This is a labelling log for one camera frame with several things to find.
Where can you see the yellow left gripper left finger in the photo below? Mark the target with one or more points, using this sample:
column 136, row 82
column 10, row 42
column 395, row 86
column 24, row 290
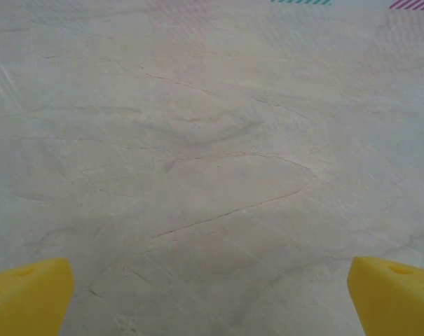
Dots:
column 26, row 301

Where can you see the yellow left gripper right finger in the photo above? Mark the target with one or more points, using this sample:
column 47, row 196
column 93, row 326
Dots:
column 397, row 304

